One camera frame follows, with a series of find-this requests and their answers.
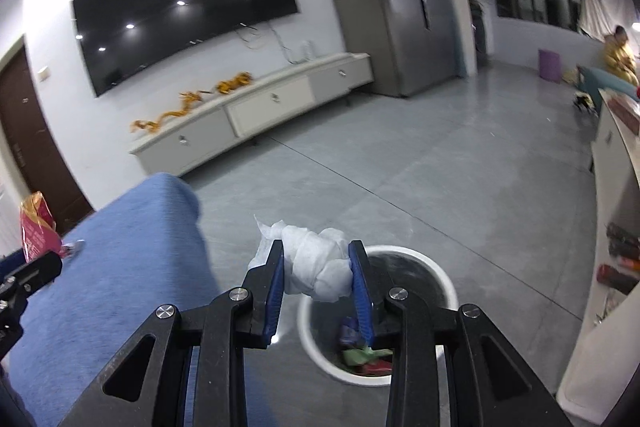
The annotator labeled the brown patterned box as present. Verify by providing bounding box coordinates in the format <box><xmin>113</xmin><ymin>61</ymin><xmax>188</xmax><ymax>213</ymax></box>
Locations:
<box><xmin>612</xmin><ymin>97</ymin><xmax>640</xmax><ymax>132</ymax></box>

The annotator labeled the blue fabric sofa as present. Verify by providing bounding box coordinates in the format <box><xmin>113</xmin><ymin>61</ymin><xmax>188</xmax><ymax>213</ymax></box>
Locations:
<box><xmin>0</xmin><ymin>172</ymin><xmax>301</xmax><ymax>427</ymax></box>

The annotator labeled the black wall television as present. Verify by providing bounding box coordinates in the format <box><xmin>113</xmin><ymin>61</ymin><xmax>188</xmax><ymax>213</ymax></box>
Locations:
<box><xmin>71</xmin><ymin>0</ymin><xmax>301</xmax><ymax>98</ymax></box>

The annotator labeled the dark brown door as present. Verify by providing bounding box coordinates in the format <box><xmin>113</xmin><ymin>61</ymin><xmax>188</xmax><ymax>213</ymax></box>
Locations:
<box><xmin>0</xmin><ymin>44</ymin><xmax>95</xmax><ymax>233</ymax></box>

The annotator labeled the gold tiger figurine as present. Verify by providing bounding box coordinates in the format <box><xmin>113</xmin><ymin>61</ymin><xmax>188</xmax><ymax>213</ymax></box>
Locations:
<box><xmin>215</xmin><ymin>73</ymin><xmax>253</xmax><ymax>95</ymax></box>

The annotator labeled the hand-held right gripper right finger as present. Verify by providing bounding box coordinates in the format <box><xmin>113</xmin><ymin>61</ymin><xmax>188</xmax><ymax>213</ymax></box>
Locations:
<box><xmin>348</xmin><ymin>239</ymin><xmax>576</xmax><ymax>427</ymax></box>

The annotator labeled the red can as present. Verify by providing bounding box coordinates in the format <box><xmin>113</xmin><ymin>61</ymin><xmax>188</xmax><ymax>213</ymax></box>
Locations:
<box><xmin>597</xmin><ymin>263</ymin><xmax>640</xmax><ymax>295</ymax></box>

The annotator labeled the teal sofa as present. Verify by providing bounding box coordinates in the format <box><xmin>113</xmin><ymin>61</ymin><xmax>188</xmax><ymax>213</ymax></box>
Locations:
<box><xmin>575</xmin><ymin>66</ymin><xmax>635</xmax><ymax>108</ymax></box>

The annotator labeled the hanging white sheet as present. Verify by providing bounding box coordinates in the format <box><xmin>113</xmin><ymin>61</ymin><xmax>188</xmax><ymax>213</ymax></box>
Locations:
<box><xmin>577</xmin><ymin>0</ymin><xmax>621</xmax><ymax>40</ymax></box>

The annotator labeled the gold dragon figurine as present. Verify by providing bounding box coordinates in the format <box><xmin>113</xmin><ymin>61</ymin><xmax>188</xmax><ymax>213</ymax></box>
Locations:
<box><xmin>131</xmin><ymin>91</ymin><xmax>207</xmax><ymax>135</ymax></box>

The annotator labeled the white round trash can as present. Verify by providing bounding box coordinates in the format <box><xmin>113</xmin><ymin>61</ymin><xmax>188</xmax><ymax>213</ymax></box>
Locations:
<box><xmin>296</xmin><ymin>244</ymin><xmax>458</xmax><ymax>388</ymax></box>

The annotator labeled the white coffee table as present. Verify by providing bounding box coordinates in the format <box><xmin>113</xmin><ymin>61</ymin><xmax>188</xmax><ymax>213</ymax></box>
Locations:
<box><xmin>555</xmin><ymin>88</ymin><xmax>640</xmax><ymax>425</ymax></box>

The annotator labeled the red yellow snack bag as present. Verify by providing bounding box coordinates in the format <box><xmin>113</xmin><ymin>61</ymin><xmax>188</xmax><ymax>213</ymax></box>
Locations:
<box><xmin>20</xmin><ymin>191</ymin><xmax>63</xmax><ymax>264</ymax></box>

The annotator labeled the purple wrapper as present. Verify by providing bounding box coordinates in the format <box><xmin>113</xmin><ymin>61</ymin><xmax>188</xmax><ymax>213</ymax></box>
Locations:
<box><xmin>340</xmin><ymin>318</ymin><xmax>363</xmax><ymax>348</ymax></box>

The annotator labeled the dark bottle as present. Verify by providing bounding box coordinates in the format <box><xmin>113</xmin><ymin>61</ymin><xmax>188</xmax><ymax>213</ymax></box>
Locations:
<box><xmin>606</xmin><ymin>223</ymin><xmax>640</xmax><ymax>254</ymax></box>

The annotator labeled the green wrapper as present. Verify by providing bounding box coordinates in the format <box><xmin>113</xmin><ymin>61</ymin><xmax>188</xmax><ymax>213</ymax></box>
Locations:
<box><xmin>342</xmin><ymin>347</ymin><xmax>388</xmax><ymax>365</ymax></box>

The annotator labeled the grey refrigerator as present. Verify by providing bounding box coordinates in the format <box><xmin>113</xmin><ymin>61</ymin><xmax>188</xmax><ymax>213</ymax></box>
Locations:
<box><xmin>309</xmin><ymin>0</ymin><xmax>458</xmax><ymax>98</ymax></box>

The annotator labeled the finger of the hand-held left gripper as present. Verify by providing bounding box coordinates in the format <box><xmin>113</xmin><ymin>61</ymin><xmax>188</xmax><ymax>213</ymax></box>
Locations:
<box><xmin>0</xmin><ymin>293</ymin><xmax>25</xmax><ymax>358</ymax></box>
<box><xmin>2</xmin><ymin>252</ymin><xmax>63</xmax><ymax>303</ymax></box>

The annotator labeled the white tv cabinet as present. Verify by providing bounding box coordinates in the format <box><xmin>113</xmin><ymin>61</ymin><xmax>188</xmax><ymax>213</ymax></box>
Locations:
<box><xmin>129</xmin><ymin>52</ymin><xmax>375</xmax><ymax>178</ymax></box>

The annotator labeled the white tissue wad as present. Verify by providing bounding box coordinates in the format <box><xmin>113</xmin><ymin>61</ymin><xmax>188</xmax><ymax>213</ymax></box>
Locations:
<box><xmin>247</xmin><ymin>214</ymin><xmax>356</xmax><ymax>304</ymax></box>

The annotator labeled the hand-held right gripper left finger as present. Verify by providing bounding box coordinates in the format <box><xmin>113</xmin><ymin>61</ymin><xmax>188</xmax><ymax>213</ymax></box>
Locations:
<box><xmin>59</xmin><ymin>239</ymin><xmax>286</xmax><ymax>427</ymax></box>

